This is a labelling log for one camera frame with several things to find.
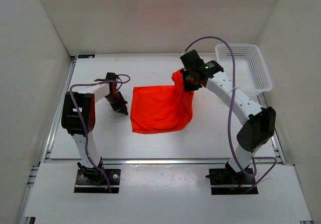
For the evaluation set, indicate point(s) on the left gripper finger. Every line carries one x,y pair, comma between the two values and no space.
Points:
117,101
121,110

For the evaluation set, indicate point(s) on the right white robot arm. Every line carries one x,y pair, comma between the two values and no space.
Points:
258,123

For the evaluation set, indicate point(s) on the orange shorts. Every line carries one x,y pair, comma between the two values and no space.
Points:
161,108

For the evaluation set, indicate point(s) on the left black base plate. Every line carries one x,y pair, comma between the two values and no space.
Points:
86,185

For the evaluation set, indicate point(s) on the white plastic basket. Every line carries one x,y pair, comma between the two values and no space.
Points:
252,75

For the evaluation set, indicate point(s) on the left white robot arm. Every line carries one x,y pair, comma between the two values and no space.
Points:
79,118

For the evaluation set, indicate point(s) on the aluminium left rail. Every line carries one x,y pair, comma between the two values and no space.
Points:
57,114

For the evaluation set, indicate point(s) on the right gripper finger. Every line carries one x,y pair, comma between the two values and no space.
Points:
195,85
188,85

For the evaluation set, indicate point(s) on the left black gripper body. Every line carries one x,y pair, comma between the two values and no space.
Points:
111,97

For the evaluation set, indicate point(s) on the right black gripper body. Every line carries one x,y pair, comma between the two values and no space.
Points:
189,73

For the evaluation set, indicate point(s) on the black corner label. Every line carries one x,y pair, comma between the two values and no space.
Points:
86,56

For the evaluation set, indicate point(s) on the aluminium front rail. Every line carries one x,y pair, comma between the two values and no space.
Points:
163,161

